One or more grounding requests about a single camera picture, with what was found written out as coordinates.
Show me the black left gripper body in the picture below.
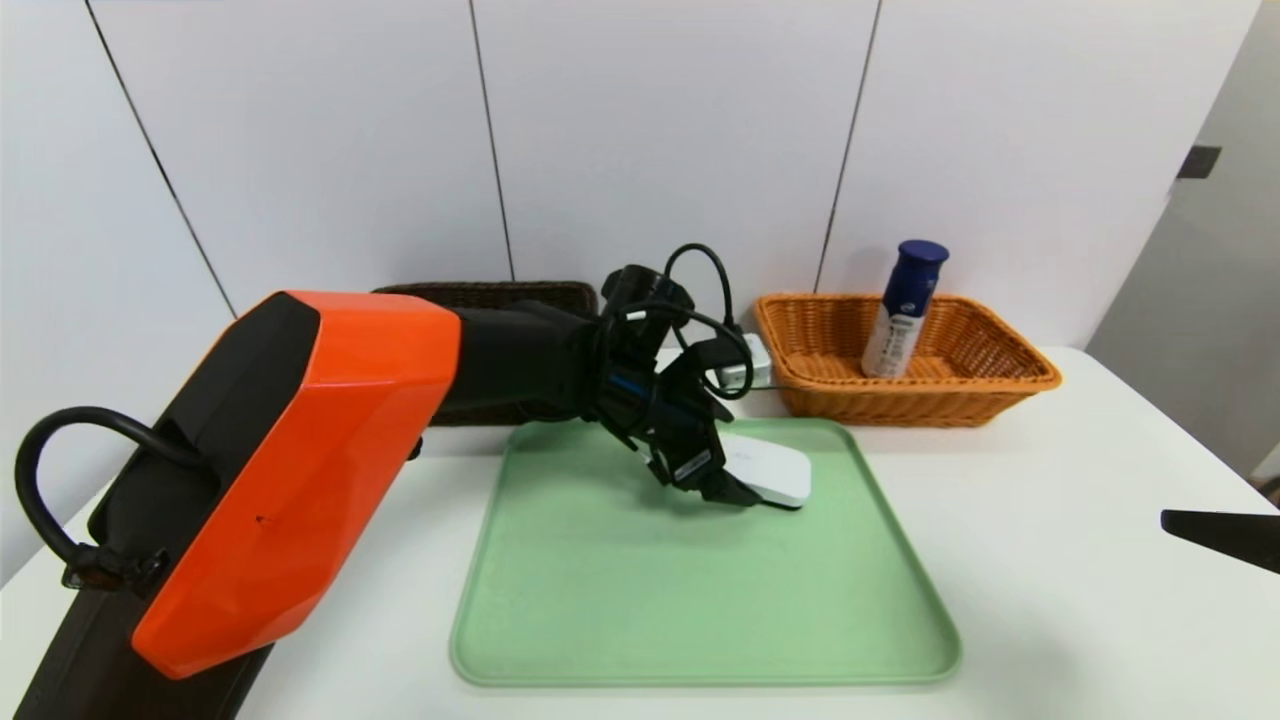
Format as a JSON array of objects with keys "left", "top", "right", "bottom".
[{"left": 629, "top": 375, "right": 727, "bottom": 491}]

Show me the white rounded case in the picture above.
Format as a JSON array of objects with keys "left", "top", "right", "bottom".
[{"left": 715, "top": 432, "right": 813, "bottom": 512}]

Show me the white bottle with blue cap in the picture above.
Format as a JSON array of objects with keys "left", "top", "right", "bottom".
[{"left": 860, "top": 239, "right": 951, "bottom": 380}]

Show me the orange wicker basket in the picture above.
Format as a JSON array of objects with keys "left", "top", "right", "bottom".
[{"left": 753, "top": 292, "right": 1061, "bottom": 429}]

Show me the dark brown wicker basket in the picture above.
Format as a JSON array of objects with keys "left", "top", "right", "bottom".
[{"left": 374, "top": 281, "right": 600, "bottom": 428}]

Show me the light green plastic tray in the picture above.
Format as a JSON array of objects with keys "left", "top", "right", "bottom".
[{"left": 451, "top": 418, "right": 963, "bottom": 687}]

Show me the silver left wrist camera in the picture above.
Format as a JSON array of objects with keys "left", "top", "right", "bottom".
[{"left": 714, "top": 333, "right": 774, "bottom": 392}]

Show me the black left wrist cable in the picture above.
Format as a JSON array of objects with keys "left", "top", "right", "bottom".
[{"left": 600, "top": 243, "right": 757, "bottom": 402}]

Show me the black left shoulder cable loop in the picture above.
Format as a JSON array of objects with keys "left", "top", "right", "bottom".
[{"left": 14, "top": 405, "right": 217, "bottom": 593}]

